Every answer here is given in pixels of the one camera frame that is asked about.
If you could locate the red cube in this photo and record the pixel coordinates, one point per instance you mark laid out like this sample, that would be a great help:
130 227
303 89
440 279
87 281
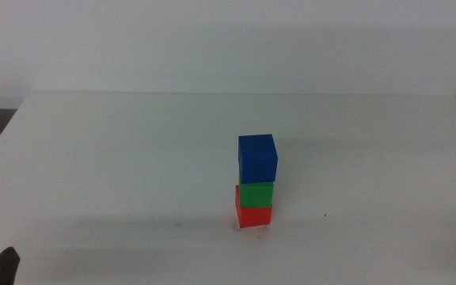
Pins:
253 217

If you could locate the green cube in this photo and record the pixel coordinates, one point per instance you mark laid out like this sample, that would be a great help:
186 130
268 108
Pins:
256 194

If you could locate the blue cube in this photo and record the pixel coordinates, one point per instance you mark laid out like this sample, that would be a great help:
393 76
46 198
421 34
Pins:
257 158

